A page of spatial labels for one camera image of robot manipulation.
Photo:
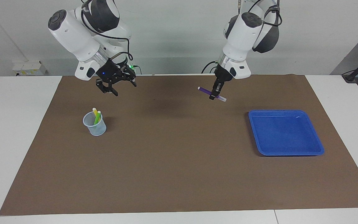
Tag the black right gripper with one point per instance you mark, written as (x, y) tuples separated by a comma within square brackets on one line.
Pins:
[(112, 73)]

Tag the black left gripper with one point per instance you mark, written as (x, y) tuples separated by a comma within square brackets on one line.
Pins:
[(223, 74)]

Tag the purple pen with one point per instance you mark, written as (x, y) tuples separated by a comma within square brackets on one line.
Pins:
[(205, 90)]

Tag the yellow pen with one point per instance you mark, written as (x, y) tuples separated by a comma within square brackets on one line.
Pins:
[(94, 111)]

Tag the green pen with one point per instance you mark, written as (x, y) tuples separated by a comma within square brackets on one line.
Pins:
[(97, 118)]

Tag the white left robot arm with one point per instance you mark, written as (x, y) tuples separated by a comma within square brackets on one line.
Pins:
[(244, 37)]

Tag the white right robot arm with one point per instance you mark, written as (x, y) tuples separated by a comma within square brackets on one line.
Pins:
[(73, 34)]

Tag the blue plastic tray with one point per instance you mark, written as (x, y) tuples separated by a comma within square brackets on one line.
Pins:
[(284, 133)]

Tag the translucent plastic cup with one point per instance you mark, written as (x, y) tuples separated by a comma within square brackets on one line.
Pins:
[(98, 129)]

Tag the brown table mat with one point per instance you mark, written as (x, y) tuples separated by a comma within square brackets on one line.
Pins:
[(179, 155)]

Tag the white wall socket box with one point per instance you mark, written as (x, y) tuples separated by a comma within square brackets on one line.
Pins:
[(29, 68)]

